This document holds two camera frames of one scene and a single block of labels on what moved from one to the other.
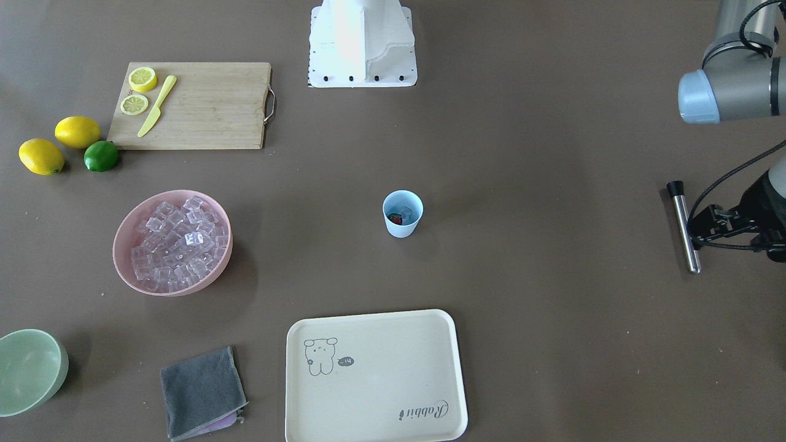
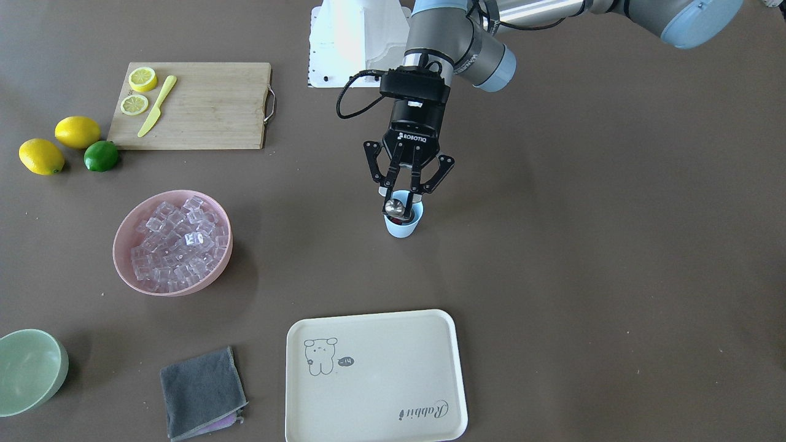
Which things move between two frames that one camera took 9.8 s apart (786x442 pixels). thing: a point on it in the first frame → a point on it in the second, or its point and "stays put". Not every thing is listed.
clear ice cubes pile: (178, 246) stays put
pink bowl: (172, 243) stays put
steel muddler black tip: (677, 189) → (395, 208)
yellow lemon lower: (40, 157) stays put
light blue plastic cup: (403, 210) stays put
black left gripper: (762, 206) → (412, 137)
